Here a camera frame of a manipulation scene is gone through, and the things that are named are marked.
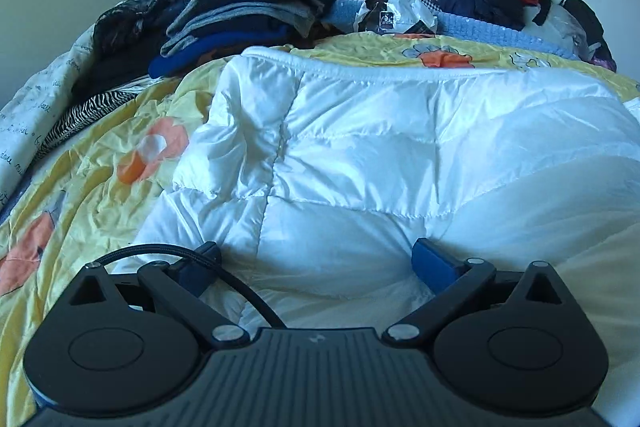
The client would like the light blue knitted blanket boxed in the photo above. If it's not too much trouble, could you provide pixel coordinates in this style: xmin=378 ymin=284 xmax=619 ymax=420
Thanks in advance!
xmin=321 ymin=0 xmax=579 ymax=61

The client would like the yellow cartoon bedsheet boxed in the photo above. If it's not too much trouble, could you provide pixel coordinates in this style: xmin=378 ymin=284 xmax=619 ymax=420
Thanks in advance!
xmin=1 ymin=32 xmax=639 ymax=426

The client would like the white printed quilt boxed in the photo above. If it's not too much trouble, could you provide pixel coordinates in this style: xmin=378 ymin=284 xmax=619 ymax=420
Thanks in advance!
xmin=0 ymin=25 xmax=94 ymax=207

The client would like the white quilted duvet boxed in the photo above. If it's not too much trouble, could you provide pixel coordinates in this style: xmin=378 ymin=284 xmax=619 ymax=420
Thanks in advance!
xmin=136 ymin=48 xmax=639 ymax=426

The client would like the dark folded clothes pile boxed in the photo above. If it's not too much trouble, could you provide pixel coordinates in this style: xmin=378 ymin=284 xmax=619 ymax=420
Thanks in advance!
xmin=72 ymin=0 xmax=337 ymax=104

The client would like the black white plastic bag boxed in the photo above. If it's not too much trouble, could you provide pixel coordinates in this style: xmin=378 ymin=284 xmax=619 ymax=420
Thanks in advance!
xmin=354 ymin=0 xmax=438 ymax=35

